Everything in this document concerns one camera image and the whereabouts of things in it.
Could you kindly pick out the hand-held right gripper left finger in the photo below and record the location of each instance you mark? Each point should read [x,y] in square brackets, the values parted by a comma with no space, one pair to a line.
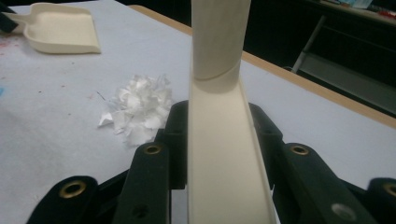
[149,186]

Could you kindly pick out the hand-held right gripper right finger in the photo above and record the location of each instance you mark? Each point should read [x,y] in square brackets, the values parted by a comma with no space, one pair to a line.
[305,186]

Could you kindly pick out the cream plastic dustpan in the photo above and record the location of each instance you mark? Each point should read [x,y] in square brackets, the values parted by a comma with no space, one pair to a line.
[59,28]

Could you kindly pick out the pile of white paper scraps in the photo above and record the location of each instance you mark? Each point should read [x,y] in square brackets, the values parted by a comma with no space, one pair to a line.
[140,105]

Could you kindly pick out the cream hand brush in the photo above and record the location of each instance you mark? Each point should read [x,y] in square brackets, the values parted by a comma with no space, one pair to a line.
[221,140]

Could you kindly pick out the white metal desk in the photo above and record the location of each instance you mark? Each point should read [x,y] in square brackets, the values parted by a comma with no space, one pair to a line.
[342,74]

